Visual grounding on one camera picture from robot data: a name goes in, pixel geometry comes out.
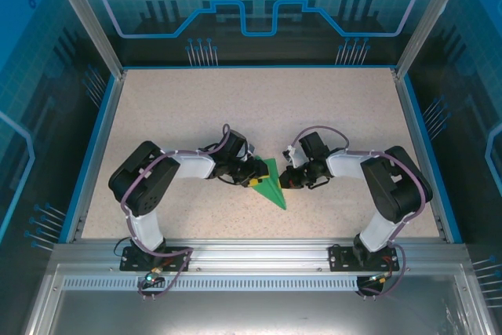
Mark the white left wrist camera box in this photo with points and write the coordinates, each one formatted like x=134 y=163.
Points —
x=251 y=152

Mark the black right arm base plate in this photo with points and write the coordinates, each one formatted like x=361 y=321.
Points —
x=341 y=258

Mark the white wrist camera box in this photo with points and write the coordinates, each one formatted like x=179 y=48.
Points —
x=251 y=152
x=291 y=156

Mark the brushed metal tray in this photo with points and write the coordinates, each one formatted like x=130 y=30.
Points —
x=255 y=311

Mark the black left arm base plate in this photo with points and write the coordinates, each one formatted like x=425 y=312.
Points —
x=176 y=261

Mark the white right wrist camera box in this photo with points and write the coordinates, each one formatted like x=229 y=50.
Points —
x=291 y=156

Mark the aluminium side rail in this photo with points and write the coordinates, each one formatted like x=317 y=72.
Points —
x=417 y=143
x=100 y=146

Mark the aluminium mounting rail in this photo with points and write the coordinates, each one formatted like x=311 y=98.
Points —
x=259 y=252

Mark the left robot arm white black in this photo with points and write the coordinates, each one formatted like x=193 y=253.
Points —
x=145 y=182

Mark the aluminium frame post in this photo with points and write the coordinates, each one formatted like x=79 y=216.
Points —
x=427 y=25
x=90 y=25

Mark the green paper sheet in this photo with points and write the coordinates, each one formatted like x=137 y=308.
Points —
x=274 y=190

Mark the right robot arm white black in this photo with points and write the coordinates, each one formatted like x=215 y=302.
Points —
x=396 y=190

